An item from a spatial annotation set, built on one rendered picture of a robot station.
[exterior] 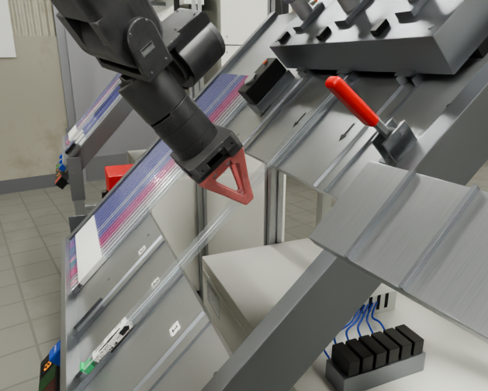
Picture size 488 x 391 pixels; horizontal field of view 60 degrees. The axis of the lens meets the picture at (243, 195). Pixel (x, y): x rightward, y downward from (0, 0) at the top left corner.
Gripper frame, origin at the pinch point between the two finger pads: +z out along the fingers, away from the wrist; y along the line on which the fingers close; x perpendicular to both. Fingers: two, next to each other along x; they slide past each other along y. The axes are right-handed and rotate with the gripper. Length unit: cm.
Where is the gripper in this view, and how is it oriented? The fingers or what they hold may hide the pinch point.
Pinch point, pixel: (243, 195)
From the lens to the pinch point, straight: 54.1
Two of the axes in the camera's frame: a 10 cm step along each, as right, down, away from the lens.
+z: 5.9, 6.7, 4.5
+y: -3.8, -2.7, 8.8
